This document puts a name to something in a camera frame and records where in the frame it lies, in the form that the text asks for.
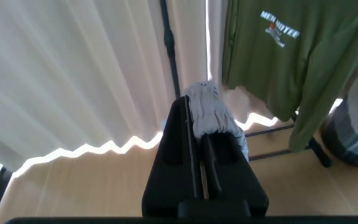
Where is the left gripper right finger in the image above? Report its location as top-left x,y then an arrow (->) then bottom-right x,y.
200,132 -> 270,217

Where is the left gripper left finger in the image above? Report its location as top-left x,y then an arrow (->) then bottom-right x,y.
141,95 -> 204,218

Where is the pale blue denim garment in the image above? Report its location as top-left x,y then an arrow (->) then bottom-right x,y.
183,80 -> 250,162

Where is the green long-sleeved shirt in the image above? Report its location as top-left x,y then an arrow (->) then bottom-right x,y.
221,0 -> 358,153

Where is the white laundry basket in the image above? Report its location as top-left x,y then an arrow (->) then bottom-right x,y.
320,55 -> 358,170

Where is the black clothes rack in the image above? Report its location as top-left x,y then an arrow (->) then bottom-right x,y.
158,0 -> 333,169

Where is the beige curtain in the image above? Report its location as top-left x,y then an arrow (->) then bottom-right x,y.
0,0 -> 358,171

